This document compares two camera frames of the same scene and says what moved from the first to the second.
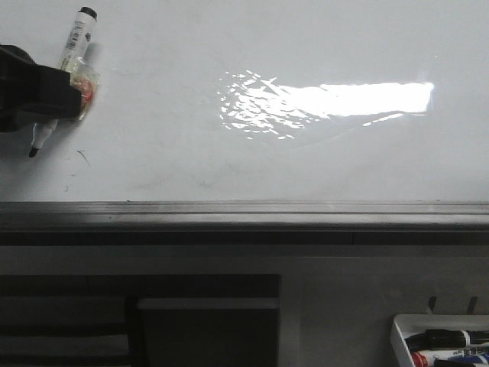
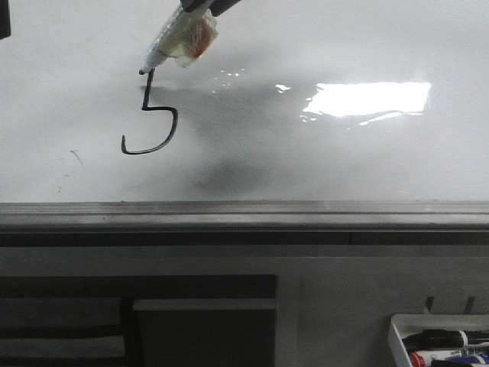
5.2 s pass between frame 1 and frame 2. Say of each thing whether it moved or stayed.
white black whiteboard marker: moved
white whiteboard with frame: stayed
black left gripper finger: moved
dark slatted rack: stayed
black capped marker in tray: stayed
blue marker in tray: stayed
